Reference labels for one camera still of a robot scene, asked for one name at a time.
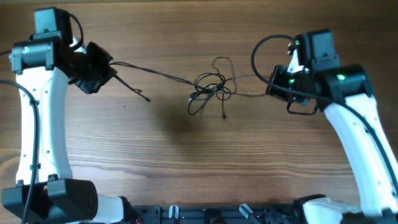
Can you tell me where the black cable bundle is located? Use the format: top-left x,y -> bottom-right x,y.
108,56 -> 271,120

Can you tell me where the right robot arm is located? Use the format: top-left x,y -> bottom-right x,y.
266,30 -> 397,223

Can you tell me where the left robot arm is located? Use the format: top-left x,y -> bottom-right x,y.
1,7 -> 124,223

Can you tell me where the left camera cable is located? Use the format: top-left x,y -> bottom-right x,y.
0,49 -> 41,224

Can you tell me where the camera cable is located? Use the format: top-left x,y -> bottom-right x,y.
0,49 -> 41,224
250,34 -> 398,194

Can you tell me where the right camera cable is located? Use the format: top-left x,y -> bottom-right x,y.
250,34 -> 398,194

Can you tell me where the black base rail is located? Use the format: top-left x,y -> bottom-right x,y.
133,204 -> 301,224

